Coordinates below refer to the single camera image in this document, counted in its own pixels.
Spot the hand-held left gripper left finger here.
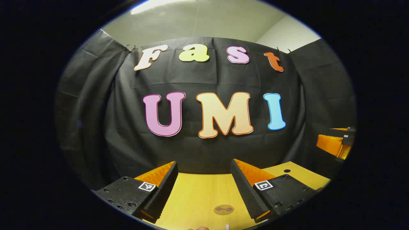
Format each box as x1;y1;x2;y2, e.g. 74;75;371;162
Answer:
93;161;179;224

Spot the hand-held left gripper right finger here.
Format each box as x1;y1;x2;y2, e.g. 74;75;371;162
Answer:
230;159;320;223

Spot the round wooden coaster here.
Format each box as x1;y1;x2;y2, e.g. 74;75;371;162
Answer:
213;204;235;215

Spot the wooden desktop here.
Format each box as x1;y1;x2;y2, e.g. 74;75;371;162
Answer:
142;165;331;230

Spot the black backdrop cloth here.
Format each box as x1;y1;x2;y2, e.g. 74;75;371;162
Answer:
54;29;357;192

